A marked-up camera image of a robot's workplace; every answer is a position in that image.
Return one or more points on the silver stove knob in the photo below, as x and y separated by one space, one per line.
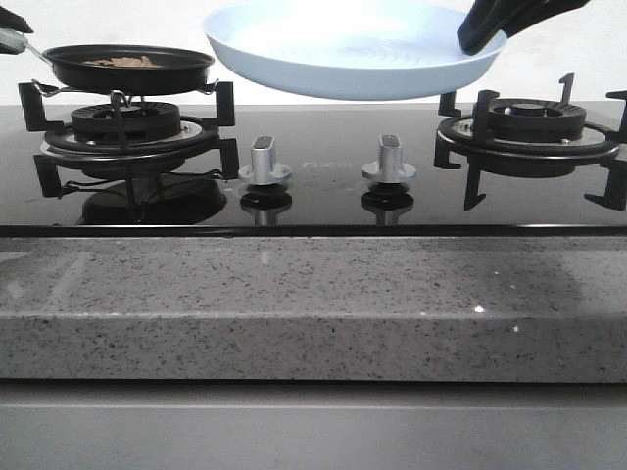
389 167
264 169

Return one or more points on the left silver stove knob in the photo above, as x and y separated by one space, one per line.
264 169

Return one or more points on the light blue plate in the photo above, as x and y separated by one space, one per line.
347 50

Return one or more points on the black burner head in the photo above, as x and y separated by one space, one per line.
146 122
535 121

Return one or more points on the right black pan support grate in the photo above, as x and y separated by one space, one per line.
470 136

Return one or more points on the pile of brown meat pieces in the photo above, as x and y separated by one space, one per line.
122 62

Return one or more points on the black pan support grate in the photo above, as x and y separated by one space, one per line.
125 161
470 136

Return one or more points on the black frying pan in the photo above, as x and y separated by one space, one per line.
176 70

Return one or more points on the black glass gas cooktop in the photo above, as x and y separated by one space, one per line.
326 194

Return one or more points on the right black burner head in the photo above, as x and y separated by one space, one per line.
535 121

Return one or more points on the left black pan support grate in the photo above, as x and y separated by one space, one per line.
125 161

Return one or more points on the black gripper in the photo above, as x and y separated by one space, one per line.
487 17

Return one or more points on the right silver stove knob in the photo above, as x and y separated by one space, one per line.
389 167

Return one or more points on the left black burner head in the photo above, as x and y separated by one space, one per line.
146 122

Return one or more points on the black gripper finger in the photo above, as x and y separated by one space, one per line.
12 21

